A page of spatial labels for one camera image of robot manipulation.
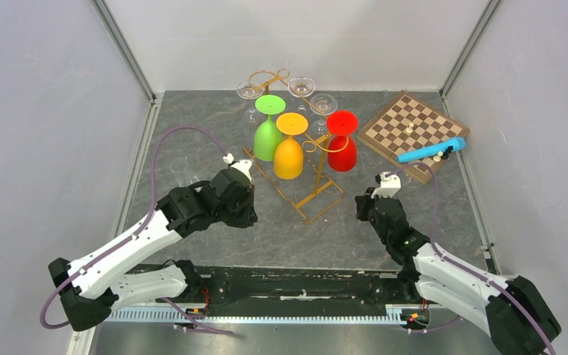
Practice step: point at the orange wine glass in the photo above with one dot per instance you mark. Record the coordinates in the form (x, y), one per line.
(288, 156)

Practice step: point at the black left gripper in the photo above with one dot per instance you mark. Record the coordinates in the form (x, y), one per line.
(250, 216)

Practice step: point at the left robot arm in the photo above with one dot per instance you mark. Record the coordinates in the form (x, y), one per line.
(91, 287)

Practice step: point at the black chess piece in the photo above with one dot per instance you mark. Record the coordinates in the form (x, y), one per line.
(446, 154)

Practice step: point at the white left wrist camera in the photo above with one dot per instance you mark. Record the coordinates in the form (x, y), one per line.
(242, 165)

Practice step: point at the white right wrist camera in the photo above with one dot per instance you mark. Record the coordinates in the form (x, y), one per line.
(388, 184)

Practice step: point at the wooden chessboard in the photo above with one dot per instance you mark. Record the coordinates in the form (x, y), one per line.
(407, 123)

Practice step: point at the clear wine glass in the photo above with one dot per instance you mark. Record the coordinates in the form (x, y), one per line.
(301, 87)
(183, 172)
(322, 105)
(251, 91)

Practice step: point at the red wine glass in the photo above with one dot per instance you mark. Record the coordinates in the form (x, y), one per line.
(342, 155)

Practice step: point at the green wine glass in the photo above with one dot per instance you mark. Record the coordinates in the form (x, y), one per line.
(267, 136)

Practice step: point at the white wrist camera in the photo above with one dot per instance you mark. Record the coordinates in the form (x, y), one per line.
(242, 165)
(388, 184)

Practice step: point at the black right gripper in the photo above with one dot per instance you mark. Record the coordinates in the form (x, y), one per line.
(363, 201)

